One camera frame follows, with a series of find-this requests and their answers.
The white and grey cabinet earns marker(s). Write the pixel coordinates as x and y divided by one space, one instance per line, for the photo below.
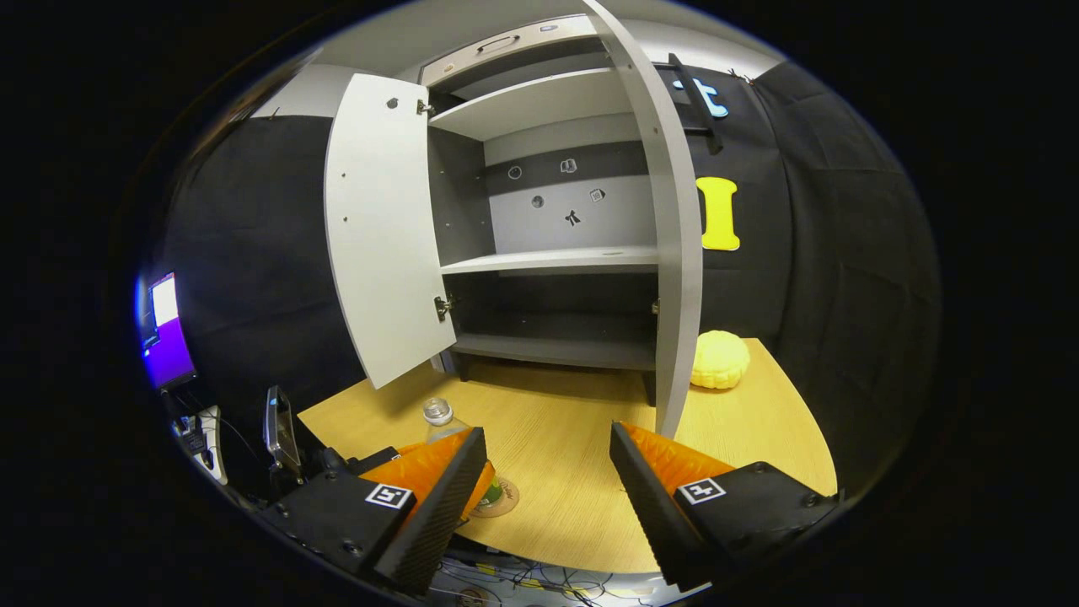
539 105

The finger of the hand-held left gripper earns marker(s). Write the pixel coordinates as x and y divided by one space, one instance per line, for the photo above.
479 493
371 462

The yellow round cushion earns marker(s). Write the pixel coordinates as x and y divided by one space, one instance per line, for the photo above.
719 360

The clear bottle with green label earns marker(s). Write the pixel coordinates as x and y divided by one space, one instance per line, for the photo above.
437 413

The white power strip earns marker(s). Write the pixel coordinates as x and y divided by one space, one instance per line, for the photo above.
209 438

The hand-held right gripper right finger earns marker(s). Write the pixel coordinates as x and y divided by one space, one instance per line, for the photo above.
649 506

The round brown coaster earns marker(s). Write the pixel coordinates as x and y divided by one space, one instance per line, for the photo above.
507 504

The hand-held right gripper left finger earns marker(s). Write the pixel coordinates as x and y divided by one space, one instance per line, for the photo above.
438 514

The lit monitor screen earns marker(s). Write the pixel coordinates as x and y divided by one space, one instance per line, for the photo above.
169 333

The beige cabinet drawer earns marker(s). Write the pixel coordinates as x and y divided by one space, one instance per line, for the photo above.
539 38

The white cabinet door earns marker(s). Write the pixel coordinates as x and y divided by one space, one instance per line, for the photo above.
383 228
674 253

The black upright phone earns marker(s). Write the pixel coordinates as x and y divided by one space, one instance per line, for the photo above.
281 426

